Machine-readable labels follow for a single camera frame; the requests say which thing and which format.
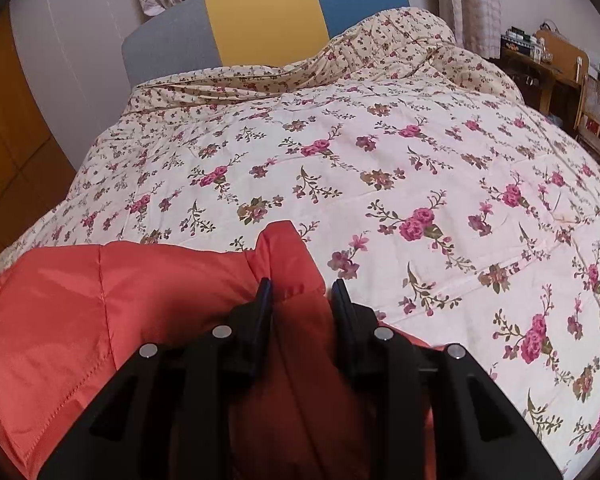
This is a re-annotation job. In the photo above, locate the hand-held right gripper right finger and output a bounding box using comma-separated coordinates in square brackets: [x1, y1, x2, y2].
[330, 279, 563, 480]

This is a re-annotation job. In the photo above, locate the dark tin box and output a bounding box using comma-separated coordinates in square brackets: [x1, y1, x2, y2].
[501, 30, 537, 57]

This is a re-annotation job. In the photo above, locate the floral quilt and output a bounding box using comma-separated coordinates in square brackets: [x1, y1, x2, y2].
[0, 7, 600, 480]

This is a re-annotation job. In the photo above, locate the wooden wardrobe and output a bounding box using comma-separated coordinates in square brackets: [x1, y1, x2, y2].
[0, 10, 77, 272]

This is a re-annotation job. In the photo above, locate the orange puffer jacket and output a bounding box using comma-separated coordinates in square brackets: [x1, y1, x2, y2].
[0, 221, 438, 480]

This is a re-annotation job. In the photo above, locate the wooden desk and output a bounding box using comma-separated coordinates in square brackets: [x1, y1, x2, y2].
[500, 40, 587, 123]

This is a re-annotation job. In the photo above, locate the grey yellow blue headboard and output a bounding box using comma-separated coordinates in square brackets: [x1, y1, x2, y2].
[121, 0, 411, 85]

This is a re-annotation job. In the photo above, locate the brown wooden panel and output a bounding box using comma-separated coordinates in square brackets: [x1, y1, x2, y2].
[535, 29, 591, 83]

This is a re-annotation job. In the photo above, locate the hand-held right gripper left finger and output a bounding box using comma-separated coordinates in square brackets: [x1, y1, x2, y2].
[37, 277, 276, 480]

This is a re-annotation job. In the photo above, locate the checked floral curtain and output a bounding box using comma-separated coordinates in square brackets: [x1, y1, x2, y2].
[442, 0, 504, 61]

